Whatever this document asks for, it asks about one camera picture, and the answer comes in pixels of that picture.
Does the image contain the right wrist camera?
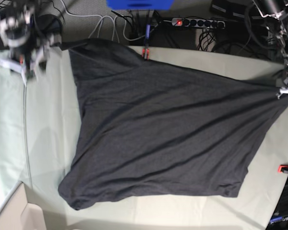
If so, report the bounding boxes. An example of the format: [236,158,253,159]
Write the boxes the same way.
[21,69,36,86]

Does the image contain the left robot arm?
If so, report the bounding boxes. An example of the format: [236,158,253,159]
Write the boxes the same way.
[253,0,288,99]

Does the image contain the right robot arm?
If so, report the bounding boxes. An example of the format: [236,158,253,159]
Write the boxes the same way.
[0,0,62,82]

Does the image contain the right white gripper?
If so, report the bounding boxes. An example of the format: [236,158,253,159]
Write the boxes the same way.
[0,33,62,75]

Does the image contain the red clamp table middle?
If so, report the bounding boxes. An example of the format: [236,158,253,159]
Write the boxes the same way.
[142,47,149,60]

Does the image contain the beige cardboard box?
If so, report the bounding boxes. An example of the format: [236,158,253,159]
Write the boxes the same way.
[0,182,46,230]

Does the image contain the blue plastic bin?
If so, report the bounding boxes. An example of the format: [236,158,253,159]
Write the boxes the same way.
[107,0,173,10]

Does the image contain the black power strip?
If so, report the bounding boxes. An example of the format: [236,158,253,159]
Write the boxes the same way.
[171,18,226,30]

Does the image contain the dark grey t-shirt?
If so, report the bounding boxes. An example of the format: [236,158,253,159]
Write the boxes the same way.
[58,39,288,210]

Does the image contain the white cables on floor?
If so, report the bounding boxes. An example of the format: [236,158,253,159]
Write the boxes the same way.
[60,0,147,45]

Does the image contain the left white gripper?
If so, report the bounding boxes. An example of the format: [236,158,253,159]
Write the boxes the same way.
[276,87,288,99]

